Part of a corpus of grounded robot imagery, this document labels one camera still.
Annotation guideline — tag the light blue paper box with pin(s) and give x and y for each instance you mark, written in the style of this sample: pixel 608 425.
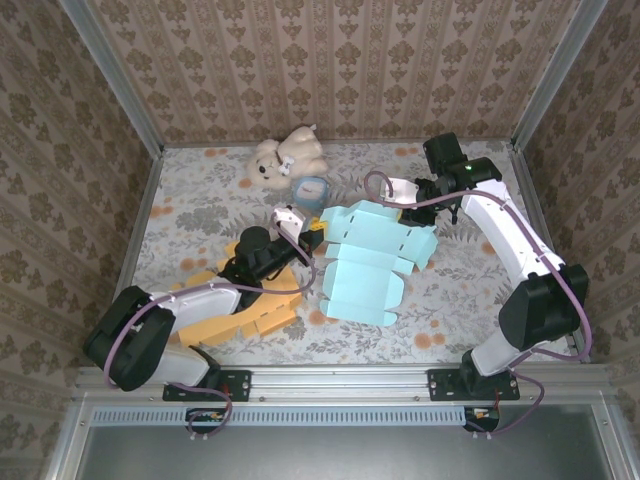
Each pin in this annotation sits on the light blue paper box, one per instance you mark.
pixel 360 280

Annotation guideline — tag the orange paper box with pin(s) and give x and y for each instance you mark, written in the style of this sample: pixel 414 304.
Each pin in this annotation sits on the orange paper box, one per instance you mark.
pixel 275 315

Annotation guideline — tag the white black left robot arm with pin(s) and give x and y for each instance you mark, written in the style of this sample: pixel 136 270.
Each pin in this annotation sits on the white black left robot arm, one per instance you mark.
pixel 200 305

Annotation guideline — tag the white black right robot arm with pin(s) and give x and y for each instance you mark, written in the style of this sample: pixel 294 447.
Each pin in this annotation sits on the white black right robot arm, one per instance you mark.
pixel 500 235

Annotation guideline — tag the small blue square box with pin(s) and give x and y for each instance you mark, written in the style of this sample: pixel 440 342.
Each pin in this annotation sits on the small blue square box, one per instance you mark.
pixel 310 192

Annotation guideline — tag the cream plush dog toy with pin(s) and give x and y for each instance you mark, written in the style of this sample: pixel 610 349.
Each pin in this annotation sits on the cream plush dog toy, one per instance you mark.
pixel 300 145

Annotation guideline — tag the black connector board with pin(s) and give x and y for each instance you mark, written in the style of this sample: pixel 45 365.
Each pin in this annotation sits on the black connector board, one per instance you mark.
pixel 487 420
pixel 200 417

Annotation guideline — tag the grey metal panel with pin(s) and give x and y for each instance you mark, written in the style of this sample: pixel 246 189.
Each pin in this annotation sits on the grey metal panel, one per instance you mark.
pixel 350 455

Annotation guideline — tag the aluminium side rail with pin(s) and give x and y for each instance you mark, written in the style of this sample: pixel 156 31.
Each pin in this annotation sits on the aluminium side rail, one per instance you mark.
pixel 142 220
pixel 539 220

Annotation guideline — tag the aluminium corner post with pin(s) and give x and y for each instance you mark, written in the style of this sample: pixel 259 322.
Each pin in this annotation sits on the aluminium corner post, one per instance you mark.
pixel 113 75
pixel 556 75

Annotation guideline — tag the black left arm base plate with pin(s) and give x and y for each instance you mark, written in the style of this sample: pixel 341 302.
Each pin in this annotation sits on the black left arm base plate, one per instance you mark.
pixel 240 385

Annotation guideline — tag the aluminium front rail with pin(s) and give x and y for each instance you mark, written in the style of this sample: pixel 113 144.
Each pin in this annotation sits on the aluminium front rail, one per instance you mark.
pixel 340 382

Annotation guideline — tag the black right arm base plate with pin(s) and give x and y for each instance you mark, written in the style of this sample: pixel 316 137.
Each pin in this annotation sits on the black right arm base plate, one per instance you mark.
pixel 440 385

